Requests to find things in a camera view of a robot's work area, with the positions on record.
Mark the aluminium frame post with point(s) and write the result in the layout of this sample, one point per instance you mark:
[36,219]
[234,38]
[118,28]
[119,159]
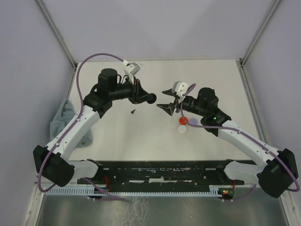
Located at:
[55,31]
[270,13]

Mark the black round case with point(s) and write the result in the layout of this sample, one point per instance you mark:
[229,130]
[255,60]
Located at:
[152,98]

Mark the blue cloth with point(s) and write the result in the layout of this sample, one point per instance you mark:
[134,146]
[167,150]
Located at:
[62,117]

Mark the right aluminium frame post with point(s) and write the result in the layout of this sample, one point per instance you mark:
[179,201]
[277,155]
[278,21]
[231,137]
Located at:
[270,13]

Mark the red round case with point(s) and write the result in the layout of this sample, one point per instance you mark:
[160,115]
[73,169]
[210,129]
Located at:
[183,120]

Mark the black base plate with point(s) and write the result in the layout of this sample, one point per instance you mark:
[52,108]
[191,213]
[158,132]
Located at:
[162,176]

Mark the purple round case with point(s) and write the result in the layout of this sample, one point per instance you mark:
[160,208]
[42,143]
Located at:
[193,121]

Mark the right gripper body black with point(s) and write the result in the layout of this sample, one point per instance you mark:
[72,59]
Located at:
[177,105]

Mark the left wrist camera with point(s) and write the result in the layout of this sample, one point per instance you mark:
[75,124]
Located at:
[131,69]

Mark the light blue cable duct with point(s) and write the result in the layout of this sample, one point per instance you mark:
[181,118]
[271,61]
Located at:
[92,191]

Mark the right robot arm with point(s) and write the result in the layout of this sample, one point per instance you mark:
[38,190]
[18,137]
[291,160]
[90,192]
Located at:
[274,171]

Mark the white earbud charging case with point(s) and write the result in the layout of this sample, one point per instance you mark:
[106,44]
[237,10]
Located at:
[182,129]

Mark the left aluminium frame post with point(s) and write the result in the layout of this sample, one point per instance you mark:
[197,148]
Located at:
[55,31]

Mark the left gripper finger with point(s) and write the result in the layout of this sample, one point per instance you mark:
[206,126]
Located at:
[143,99]
[143,92]

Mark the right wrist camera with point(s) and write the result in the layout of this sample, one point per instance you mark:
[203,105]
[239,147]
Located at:
[179,89]

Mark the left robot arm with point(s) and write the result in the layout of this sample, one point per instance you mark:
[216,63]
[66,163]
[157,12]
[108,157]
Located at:
[53,161]

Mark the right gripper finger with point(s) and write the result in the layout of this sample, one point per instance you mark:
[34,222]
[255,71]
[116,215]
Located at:
[168,108]
[168,92]

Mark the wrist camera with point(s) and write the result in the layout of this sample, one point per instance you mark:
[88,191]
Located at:
[131,69]
[179,89]

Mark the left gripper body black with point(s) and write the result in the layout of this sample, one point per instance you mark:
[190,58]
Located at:
[135,92]

